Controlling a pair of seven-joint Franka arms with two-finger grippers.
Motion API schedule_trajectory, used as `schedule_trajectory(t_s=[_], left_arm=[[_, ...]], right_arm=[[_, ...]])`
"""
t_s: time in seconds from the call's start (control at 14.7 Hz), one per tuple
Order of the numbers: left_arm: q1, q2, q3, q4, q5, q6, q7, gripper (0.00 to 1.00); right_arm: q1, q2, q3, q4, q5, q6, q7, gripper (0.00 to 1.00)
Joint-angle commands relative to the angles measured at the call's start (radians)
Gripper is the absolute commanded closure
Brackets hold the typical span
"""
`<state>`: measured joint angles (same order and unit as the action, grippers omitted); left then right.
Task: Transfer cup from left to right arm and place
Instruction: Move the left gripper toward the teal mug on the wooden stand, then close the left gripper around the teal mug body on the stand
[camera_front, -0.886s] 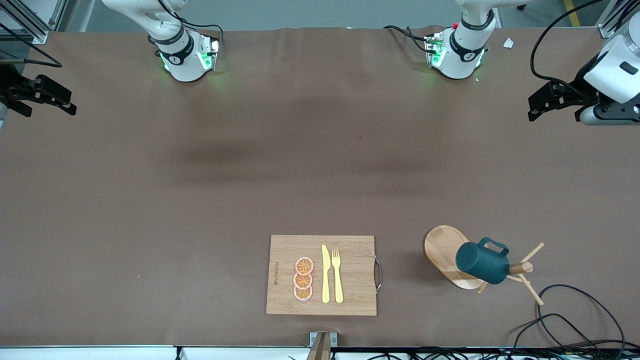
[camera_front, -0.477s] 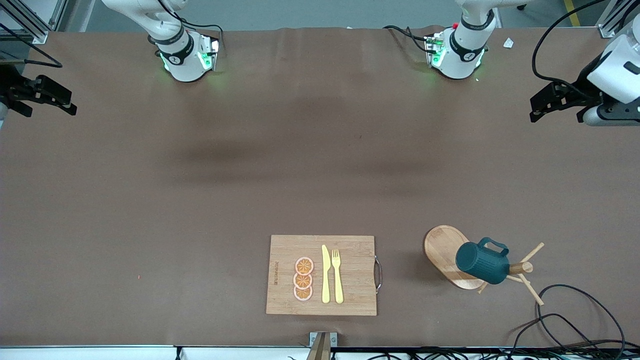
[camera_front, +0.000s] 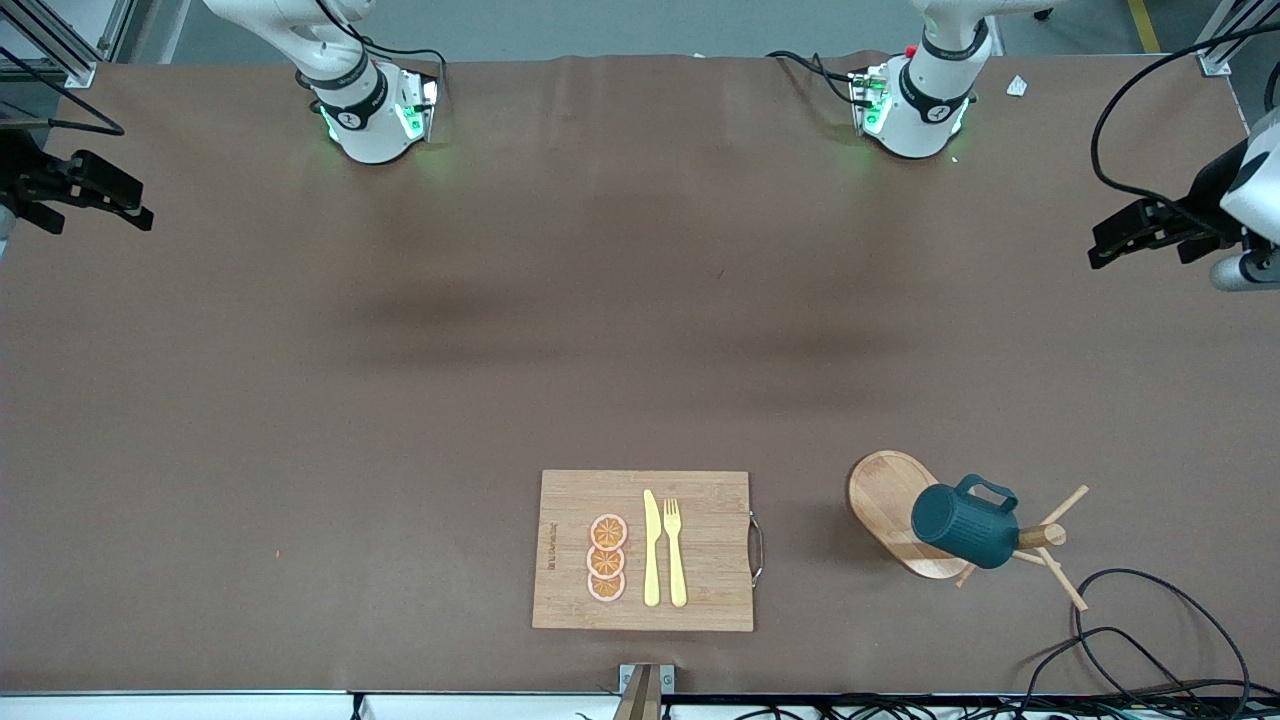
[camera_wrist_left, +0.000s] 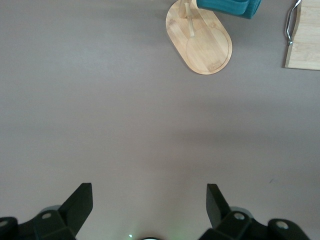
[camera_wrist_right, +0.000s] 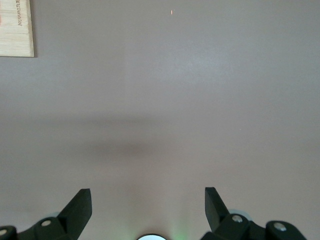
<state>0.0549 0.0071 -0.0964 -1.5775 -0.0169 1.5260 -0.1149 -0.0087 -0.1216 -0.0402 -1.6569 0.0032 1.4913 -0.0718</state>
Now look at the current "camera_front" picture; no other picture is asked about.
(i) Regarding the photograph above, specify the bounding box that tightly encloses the dark teal ribbed cup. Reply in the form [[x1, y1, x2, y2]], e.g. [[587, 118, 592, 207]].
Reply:
[[911, 474, 1020, 570]]

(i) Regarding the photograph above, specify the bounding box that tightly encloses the brown table mat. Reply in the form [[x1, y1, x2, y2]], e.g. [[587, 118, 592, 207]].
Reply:
[[0, 50, 1280, 696]]

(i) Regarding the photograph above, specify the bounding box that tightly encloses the wooden mug tree stand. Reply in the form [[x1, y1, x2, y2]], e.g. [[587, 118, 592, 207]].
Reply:
[[847, 450, 1091, 613]]

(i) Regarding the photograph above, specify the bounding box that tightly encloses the yellow plastic fork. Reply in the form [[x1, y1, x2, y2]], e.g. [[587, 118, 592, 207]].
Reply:
[[663, 498, 689, 609]]

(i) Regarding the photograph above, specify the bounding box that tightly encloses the yellow plastic knife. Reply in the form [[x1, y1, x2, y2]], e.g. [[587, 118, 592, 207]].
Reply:
[[642, 489, 663, 608]]

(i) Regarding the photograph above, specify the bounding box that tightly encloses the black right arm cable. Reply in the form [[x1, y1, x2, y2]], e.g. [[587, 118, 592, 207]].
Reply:
[[0, 45, 126, 137]]

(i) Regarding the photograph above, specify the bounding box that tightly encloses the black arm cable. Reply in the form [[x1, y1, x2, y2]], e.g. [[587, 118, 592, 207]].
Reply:
[[0, 45, 126, 137], [1090, 22, 1280, 236]]

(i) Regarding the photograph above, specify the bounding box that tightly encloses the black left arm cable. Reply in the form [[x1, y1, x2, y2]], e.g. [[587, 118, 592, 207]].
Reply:
[[1090, 22, 1280, 236]]

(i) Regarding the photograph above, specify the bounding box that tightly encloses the aluminium frame profile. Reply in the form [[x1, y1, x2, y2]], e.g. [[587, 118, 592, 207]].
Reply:
[[1195, 0, 1280, 77], [0, 0, 136, 89]]

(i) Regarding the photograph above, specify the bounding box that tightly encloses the black looped cable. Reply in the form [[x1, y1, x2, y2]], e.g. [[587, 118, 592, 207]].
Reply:
[[1020, 625, 1201, 701], [1075, 568, 1253, 701]]

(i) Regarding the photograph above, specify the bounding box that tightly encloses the black right base cable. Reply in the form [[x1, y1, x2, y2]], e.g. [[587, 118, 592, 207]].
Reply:
[[315, 0, 448, 76]]

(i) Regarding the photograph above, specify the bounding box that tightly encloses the black base cable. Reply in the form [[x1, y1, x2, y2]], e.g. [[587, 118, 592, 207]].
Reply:
[[766, 50, 866, 109], [315, 0, 448, 76]]

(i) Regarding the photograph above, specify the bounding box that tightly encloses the black left base cable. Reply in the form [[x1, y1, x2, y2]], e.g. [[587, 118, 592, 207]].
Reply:
[[766, 50, 866, 109]]

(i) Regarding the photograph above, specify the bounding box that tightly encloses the metal bracket with post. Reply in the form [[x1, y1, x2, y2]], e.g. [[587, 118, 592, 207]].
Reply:
[[612, 663, 677, 720]]

